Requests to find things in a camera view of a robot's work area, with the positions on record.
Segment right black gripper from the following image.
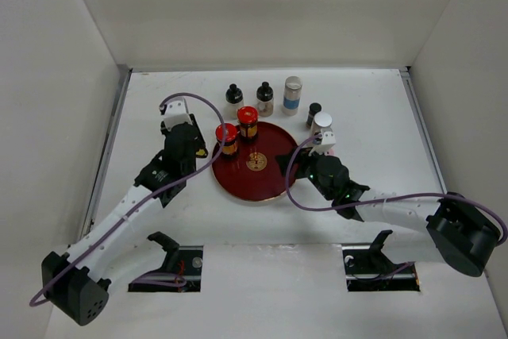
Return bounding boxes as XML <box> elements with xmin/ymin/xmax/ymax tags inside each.
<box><xmin>275</xmin><ymin>144</ymin><xmax>334</xmax><ymax>201</ymax></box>

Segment red lid sauce jar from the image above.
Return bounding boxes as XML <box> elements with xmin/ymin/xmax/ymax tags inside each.
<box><xmin>237</xmin><ymin>106</ymin><xmax>259</xmax><ymax>141</ymax></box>
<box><xmin>215</xmin><ymin>123</ymin><xmax>238</xmax><ymax>158</ymax></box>

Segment silver lid spice jar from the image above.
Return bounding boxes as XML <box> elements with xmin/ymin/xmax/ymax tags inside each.
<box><xmin>310</xmin><ymin>111</ymin><xmax>333</xmax><ymax>136</ymax></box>

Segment black cap pepper jar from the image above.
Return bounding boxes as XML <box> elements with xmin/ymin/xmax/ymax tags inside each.
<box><xmin>306</xmin><ymin>102</ymin><xmax>322</xmax><ymax>129</ymax></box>

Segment black cap white salt bottle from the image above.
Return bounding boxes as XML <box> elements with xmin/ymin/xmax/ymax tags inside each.
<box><xmin>225</xmin><ymin>83</ymin><xmax>244</xmax><ymax>118</ymax></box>

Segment black cap brown spice bottle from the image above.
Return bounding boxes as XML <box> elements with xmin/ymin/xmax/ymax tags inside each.
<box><xmin>256</xmin><ymin>82</ymin><xmax>274</xmax><ymax>117</ymax></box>

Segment blue label silver lid jar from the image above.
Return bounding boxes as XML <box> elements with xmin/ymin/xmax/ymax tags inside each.
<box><xmin>282</xmin><ymin>76</ymin><xmax>302</xmax><ymax>116</ymax></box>

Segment yellow label small bottle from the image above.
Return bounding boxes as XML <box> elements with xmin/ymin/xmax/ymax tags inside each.
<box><xmin>195</xmin><ymin>148</ymin><xmax>208</xmax><ymax>158</ymax></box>

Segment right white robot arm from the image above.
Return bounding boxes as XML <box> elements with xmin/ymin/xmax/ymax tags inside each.
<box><xmin>275</xmin><ymin>148</ymin><xmax>507</xmax><ymax>277</ymax></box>

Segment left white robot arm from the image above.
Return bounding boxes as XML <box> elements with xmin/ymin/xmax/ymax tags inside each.
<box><xmin>41</xmin><ymin>114</ymin><xmax>208</xmax><ymax>326</ymax></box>

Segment round red lacquer tray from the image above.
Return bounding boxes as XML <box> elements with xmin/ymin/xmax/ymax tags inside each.
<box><xmin>212</xmin><ymin>121</ymin><xmax>298</xmax><ymax>202</ymax></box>

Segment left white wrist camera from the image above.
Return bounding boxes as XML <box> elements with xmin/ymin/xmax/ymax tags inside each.
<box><xmin>159</xmin><ymin>96</ymin><xmax>191</xmax><ymax>131</ymax></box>

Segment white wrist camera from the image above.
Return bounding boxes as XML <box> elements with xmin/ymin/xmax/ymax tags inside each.
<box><xmin>311</xmin><ymin>128</ymin><xmax>337</xmax><ymax>154</ymax></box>
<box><xmin>159</xmin><ymin>96</ymin><xmax>191</xmax><ymax>131</ymax></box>

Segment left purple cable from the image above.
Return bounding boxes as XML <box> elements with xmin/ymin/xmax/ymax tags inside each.
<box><xmin>28</xmin><ymin>91</ymin><xmax>228</xmax><ymax>307</ymax></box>

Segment purple cable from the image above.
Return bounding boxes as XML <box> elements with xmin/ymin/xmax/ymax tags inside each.
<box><xmin>285</xmin><ymin>135</ymin><xmax>508</xmax><ymax>245</ymax></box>
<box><xmin>28</xmin><ymin>91</ymin><xmax>228</xmax><ymax>307</ymax></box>

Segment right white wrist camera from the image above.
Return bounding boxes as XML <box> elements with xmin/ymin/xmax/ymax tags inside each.
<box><xmin>311</xmin><ymin>128</ymin><xmax>337</xmax><ymax>154</ymax></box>

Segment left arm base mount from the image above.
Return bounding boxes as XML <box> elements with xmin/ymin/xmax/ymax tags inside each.
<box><xmin>128</xmin><ymin>232</ymin><xmax>204</xmax><ymax>293</ymax></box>

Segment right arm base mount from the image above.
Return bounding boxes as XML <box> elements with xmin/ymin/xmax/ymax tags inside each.
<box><xmin>342</xmin><ymin>229</ymin><xmax>420</xmax><ymax>292</ymax></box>

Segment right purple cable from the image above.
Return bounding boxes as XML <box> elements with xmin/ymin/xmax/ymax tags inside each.
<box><xmin>285</xmin><ymin>135</ymin><xmax>508</xmax><ymax>245</ymax></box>

